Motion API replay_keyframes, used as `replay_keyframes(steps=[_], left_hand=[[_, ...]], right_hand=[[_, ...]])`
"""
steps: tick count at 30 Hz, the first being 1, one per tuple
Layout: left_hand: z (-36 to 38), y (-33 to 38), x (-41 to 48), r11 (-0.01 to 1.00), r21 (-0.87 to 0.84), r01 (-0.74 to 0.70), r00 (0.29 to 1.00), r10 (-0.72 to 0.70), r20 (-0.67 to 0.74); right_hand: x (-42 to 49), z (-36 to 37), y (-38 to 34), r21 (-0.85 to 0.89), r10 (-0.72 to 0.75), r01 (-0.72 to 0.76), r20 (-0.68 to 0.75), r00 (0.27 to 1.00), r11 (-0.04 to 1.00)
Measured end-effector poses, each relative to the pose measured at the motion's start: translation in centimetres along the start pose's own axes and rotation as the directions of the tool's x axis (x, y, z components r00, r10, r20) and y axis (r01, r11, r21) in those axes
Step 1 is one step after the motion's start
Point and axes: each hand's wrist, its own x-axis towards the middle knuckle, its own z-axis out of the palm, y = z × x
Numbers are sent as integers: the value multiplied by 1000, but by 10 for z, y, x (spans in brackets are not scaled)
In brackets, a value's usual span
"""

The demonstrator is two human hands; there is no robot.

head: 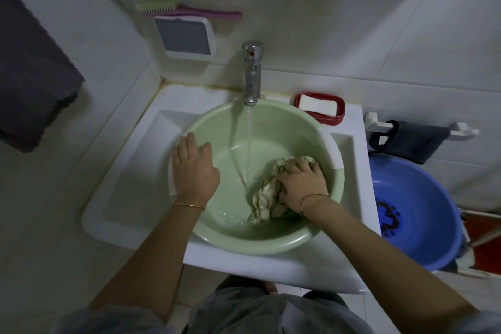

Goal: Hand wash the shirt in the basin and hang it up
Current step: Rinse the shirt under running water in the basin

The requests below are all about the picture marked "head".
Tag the dark grey cloth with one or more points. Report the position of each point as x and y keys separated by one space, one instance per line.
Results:
x=419 y=140

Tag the person's right forearm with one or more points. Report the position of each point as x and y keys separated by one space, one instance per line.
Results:
x=391 y=259

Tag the person's left hand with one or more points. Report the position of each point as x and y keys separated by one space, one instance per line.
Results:
x=195 y=177

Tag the gold bangle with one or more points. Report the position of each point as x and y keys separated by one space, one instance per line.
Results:
x=190 y=205

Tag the red soap dish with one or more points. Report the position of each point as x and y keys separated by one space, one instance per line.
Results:
x=338 y=116

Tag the person's dark shorts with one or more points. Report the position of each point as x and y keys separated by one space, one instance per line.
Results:
x=238 y=283

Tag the white wall box grey ribbed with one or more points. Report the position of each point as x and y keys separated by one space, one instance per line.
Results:
x=184 y=36

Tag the metal faucet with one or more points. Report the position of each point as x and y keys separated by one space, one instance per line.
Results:
x=253 y=75

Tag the dark purple towel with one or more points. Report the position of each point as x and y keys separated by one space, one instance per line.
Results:
x=31 y=71

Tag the blue plastic basin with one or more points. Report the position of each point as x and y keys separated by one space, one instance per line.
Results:
x=426 y=196

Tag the person's bare foot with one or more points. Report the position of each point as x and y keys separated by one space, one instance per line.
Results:
x=272 y=288

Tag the green and pink scrub brush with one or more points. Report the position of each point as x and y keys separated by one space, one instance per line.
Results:
x=203 y=12

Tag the person's grey patterned shirt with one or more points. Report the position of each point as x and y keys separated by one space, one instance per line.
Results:
x=242 y=314

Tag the red bucket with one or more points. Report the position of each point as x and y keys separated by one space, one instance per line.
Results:
x=487 y=255

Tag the white ceramic sink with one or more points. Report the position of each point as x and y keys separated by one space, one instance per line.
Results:
x=129 y=189

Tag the person's left forearm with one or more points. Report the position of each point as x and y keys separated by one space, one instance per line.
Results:
x=148 y=263

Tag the white soap bar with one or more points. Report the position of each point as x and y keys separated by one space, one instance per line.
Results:
x=317 y=104

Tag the person's right hand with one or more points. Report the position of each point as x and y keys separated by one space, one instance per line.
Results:
x=303 y=185

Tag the light green plastic basin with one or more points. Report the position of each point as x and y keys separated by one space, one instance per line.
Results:
x=219 y=138

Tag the cream leaf-patterned clothes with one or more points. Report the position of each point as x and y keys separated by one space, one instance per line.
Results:
x=266 y=196

